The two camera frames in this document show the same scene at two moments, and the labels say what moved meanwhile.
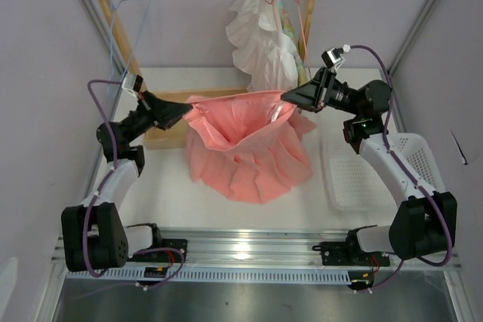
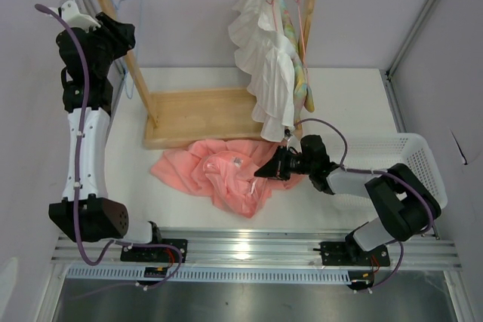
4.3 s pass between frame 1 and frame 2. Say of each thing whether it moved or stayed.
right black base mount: stayed
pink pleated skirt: moved
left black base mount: stayed
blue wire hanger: moved
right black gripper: moved
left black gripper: moved
